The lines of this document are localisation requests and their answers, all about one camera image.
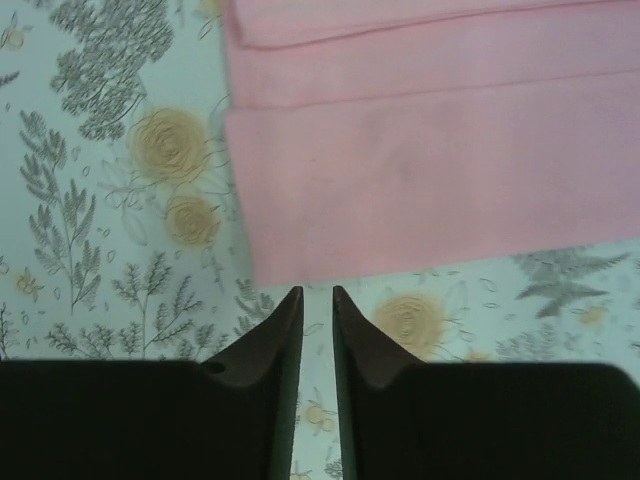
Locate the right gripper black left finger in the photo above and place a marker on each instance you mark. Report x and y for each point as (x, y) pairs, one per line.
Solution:
(231, 416)

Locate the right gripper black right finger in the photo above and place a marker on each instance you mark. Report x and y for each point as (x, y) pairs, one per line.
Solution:
(402, 418)

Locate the pink t shirt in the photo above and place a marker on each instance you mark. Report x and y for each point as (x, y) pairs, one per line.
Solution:
(498, 128)

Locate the floral table mat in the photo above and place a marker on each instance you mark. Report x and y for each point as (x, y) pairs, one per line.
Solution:
(123, 236)

